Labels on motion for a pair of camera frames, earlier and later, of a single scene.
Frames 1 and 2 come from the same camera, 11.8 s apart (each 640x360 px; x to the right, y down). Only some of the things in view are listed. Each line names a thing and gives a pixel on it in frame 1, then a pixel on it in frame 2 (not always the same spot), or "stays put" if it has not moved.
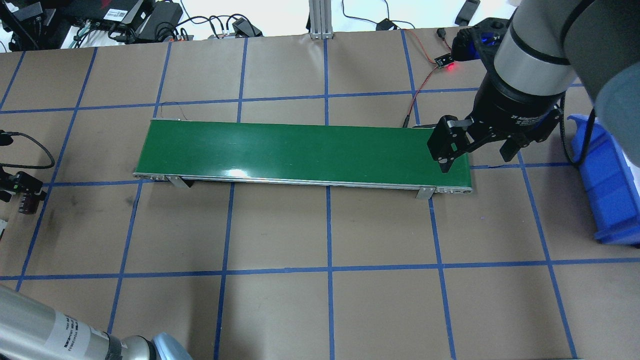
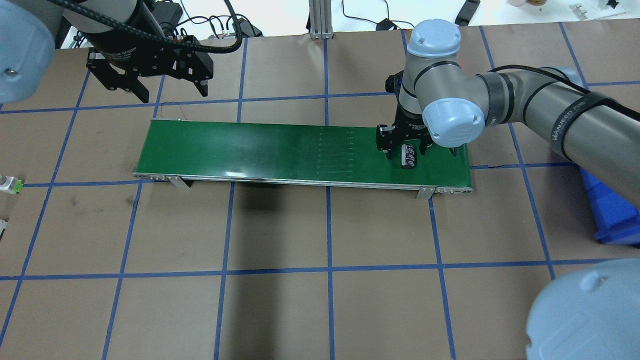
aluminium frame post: [321, 26] stays put
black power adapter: [385, 24] stays put
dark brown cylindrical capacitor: [29, 204] -> [408, 155]
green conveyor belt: [376, 154] stays put
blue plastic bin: [610, 183] stays put
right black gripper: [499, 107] -> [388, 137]
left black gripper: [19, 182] -> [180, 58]
